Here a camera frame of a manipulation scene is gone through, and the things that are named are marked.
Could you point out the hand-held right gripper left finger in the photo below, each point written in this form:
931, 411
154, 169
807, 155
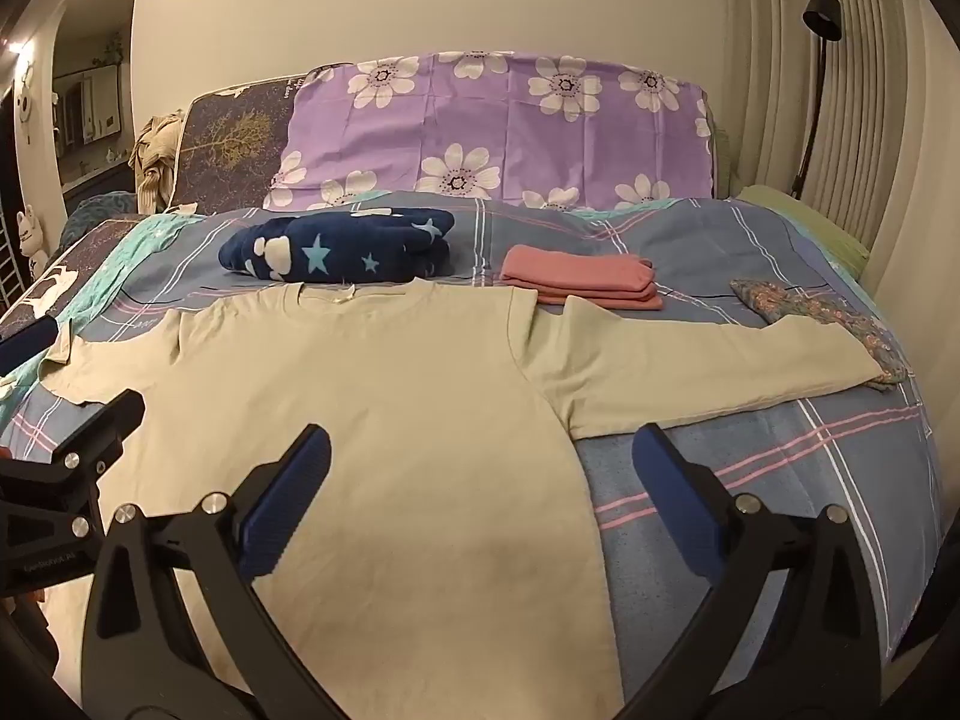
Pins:
285, 502

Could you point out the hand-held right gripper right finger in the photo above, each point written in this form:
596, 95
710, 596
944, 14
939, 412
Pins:
675, 502

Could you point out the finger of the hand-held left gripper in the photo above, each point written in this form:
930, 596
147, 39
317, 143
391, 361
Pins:
26, 345
90, 442

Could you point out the beige long-sleeve shirt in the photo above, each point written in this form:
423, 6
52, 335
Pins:
390, 427

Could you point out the blue plaid bed sheet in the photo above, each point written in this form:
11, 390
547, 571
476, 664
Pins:
750, 465

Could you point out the dark animal-print quilt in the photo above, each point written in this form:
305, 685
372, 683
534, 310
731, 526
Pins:
67, 270

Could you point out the white cat figurine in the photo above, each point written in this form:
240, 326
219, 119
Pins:
31, 236

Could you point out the teal blanket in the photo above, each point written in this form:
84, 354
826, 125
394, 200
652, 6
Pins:
131, 262

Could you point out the dark teal knit throw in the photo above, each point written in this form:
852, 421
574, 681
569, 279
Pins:
101, 204

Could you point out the beige knit clothing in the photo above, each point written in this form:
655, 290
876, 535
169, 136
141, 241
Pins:
154, 157

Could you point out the floral folded cloth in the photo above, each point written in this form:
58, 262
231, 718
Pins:
825, 315

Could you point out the pink folded cloth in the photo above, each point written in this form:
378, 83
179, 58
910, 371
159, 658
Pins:
577, 274

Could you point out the navy star-print folded blanket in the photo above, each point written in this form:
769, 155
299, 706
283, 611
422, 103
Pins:
337, 244

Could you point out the dark tree-print cushion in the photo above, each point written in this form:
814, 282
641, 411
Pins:
232, 142

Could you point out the green ribbed pillow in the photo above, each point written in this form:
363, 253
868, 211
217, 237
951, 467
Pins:
722, 161

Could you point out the purple flower pillow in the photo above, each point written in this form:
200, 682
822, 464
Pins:
487, 120

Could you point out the black floor lamp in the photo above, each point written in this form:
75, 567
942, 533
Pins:
821, 11

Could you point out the white animal wall decoration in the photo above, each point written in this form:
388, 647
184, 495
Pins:
26, 101

